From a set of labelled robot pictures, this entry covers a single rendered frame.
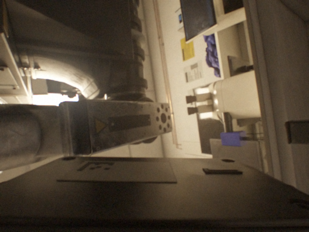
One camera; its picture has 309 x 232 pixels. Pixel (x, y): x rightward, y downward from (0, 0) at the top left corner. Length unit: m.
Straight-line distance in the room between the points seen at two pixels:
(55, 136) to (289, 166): 0.71
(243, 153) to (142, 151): 1.71
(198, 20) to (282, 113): 0.88
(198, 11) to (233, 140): 0.93
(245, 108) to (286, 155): 0.22
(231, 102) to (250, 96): 0.09
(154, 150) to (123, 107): 2.42
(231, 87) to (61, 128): 0.70
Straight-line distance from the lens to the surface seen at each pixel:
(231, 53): 1.68
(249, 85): 0.77
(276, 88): 0.72
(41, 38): 0.32
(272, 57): 0.73
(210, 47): 1.62
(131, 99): 0.42
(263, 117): 0.67
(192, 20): 1.39
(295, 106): 0.99
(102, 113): 0.26
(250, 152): 1.13
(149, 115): 0.35
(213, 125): 1.69
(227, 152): 1.22
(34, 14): 0.27
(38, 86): 2.27
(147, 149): 2.62
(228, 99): 0.81
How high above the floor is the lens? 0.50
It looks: 55 degrees up
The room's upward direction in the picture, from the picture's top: 99 degrees counter-clockwise
